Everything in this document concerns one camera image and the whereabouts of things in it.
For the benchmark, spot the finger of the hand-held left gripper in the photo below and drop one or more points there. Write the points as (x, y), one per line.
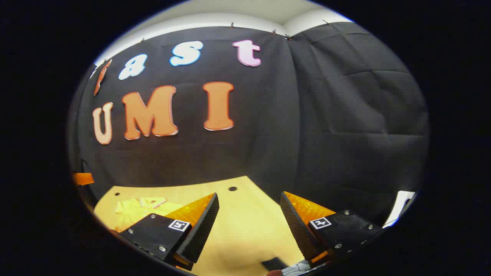
(83, 179)

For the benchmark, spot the orange T-shirt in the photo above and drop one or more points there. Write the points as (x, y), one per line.
(134, 212)

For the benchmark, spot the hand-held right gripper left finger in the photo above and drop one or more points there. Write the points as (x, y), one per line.
(203, 230)

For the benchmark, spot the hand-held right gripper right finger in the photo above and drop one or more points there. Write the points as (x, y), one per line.
(297, 230)

